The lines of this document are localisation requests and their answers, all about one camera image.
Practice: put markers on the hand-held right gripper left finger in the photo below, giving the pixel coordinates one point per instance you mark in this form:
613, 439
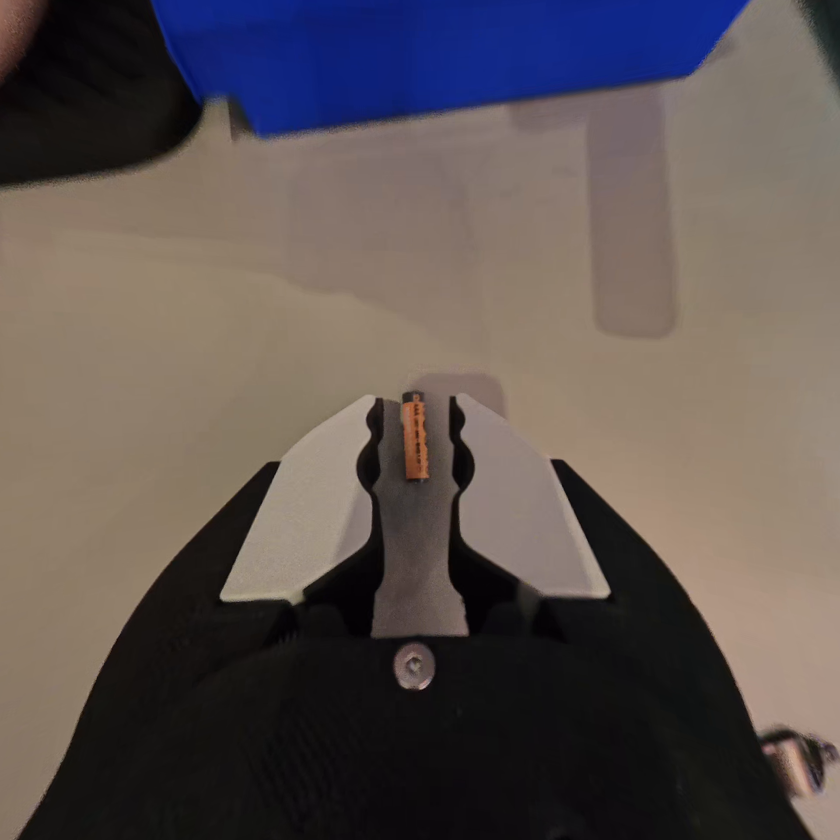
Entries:
302, 518

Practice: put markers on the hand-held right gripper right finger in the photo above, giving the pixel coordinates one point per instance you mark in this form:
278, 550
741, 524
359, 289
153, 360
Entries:
525, 518

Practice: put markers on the orange black battery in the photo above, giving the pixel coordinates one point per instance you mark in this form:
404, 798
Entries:
415, 439

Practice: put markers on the blue plastic bin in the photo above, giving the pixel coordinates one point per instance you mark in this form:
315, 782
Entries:
426, 59

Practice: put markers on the person's left forearm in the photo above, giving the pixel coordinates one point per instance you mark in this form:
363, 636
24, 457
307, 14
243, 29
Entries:
13, 33

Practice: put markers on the silver metal clip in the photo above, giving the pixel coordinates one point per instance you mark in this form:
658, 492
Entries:
797, 761

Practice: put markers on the black office chair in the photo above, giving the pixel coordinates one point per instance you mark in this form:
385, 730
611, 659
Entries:
85, 98

